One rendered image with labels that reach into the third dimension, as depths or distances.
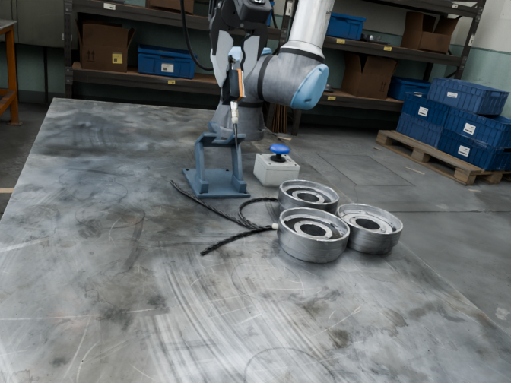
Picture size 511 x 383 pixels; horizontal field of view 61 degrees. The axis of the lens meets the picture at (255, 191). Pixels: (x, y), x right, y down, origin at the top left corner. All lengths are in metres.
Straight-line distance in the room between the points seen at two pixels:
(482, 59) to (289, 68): 4.75
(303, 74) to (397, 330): 0.69
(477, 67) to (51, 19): 4.47
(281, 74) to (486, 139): 3.38
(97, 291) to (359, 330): 0.30
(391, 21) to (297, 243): 5.01
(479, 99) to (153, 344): 4.13
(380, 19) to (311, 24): 4.34
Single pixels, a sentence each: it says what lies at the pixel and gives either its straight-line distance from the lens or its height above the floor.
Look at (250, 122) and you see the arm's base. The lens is 1.14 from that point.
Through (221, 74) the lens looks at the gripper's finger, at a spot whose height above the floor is 1.01.
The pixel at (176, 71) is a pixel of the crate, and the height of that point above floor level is 0.51.
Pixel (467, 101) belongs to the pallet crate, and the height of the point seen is 0.66.
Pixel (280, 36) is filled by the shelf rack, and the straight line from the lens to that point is 4.26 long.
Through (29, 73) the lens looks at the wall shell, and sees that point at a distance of 4.67.
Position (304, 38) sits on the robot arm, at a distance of 1.10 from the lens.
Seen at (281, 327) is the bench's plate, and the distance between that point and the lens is 0.50.
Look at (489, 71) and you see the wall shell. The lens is 5.62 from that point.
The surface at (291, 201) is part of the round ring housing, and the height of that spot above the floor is 0.83.
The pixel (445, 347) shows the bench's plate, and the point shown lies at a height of 0.80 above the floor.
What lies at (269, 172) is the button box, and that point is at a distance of 0.85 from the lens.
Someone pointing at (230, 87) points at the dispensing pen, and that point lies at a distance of 0.73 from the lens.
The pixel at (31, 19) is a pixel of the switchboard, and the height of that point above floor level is 0.77.
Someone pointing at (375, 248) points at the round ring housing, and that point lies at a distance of 0.69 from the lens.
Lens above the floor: 1.11
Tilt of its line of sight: 22 degrees down
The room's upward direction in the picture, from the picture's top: 9 degrees clockwise
